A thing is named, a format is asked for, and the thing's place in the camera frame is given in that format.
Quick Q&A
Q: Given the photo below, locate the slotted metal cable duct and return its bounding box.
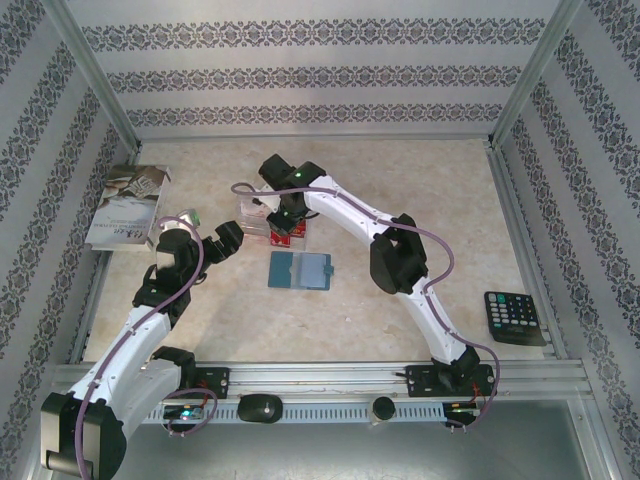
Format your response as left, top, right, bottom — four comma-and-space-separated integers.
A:
67, 402, 484, 425

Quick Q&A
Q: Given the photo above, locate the aluminium mounting rail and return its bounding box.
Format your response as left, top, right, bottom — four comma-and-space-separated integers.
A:
49, 362, 589, 402

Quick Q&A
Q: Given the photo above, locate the blue leather card holder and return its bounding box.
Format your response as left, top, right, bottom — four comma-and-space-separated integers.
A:
267, 251, 333, 292

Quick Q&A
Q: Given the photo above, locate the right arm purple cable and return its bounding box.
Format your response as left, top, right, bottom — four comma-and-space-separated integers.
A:
230, 182, 501, 435

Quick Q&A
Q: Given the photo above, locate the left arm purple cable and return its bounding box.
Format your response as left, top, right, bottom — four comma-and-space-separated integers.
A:
74, 214, 219, 480

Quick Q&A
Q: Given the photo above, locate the aluminium table side rail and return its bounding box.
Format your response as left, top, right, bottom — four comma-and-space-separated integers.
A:
485, 142, 569, 360
69, 147, 142, 364

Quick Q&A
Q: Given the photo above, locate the black round knob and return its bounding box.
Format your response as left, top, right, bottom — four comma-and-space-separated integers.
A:
370, 396, 396, 426

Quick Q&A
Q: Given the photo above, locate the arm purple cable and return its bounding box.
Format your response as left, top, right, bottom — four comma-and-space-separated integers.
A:
230, 182, 501, 435
74, 214, 219, 480

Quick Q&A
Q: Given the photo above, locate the black computer mouse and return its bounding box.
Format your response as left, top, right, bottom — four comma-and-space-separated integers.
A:
236, 393, 285, 425

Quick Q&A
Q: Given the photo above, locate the paperback book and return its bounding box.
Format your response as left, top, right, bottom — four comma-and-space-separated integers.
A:
84, 164, 172, 251

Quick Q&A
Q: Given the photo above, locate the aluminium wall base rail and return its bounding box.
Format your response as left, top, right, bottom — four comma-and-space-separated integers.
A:
135, 132, 494, 147

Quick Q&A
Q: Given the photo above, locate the clear acrylic tiered organizer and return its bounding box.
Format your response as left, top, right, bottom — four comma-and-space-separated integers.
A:
236, 192, 310, 250

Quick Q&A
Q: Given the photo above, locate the black remote control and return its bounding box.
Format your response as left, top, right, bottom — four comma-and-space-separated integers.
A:
483, 291, 546, 347

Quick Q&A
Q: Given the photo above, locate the white floral VIP card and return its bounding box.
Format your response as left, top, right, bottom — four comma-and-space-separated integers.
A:
239, 199, 270, 220

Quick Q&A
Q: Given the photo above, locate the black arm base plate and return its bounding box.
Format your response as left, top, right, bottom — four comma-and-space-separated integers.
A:
139, 367, 232, 401
407, 363, 497, 400

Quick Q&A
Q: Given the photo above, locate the small circuit board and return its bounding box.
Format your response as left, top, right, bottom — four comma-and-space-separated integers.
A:
163, 404, 207, 421
443, 401, 482, 417

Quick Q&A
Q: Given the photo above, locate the aluminium corner post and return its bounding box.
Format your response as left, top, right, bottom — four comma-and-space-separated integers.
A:
42, 0, 142, 151
487, 0, 587, 150

